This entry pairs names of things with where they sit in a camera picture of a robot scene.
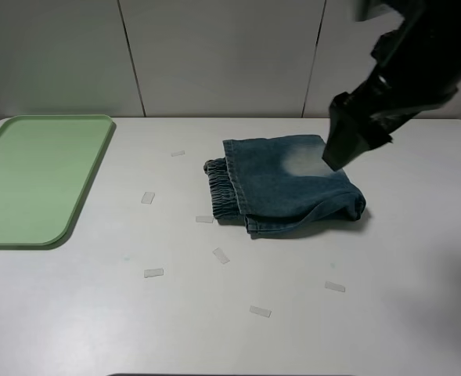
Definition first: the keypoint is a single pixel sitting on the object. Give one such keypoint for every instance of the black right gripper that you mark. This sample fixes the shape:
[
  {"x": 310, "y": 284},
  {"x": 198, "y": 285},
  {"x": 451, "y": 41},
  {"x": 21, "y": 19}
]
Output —
[{"x": 364, "y": 119}]

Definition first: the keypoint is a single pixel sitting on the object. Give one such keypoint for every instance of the green plastic tray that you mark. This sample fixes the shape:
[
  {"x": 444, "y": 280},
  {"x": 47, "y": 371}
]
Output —
[{"x": 46, "y": 165}]

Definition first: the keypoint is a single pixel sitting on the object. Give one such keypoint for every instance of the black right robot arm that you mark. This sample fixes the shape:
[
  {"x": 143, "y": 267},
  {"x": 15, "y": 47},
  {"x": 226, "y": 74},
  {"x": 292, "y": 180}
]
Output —
[{"x": 418, "y": 68}]

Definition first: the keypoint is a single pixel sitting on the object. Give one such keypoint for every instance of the blue children's denim shorts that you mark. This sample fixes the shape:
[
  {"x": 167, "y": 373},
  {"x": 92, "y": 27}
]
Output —
[{"x": 278, "y": 185}]

